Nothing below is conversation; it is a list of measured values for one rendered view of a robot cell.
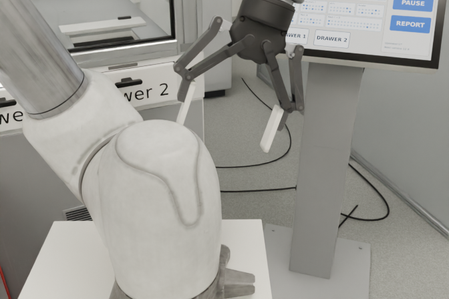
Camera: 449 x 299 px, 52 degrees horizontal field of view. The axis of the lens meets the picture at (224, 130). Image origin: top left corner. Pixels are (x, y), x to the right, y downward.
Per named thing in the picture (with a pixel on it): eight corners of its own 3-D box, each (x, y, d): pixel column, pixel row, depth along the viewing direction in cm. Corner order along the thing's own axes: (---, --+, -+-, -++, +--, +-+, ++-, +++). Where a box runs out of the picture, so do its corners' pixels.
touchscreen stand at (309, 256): (365, 351, 153) (433, 63, 103) (235, 318, 164) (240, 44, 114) (369, 249, 194) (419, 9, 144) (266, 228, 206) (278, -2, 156)
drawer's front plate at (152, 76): (178, 99, 133) (176, 63, 128) (75, 117, 123) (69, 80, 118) (176, 97, 135) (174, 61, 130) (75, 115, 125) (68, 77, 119)
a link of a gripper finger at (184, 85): (195, 69, 64) (174, 63, 64) (184, 103, 65) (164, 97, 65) (194, 67, 66) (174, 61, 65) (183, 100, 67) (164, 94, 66)
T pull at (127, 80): (143, 84, 123) (142, 79, 122) (115, 89, 120) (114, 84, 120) (139, 79, 126) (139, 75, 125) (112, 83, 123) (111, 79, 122)
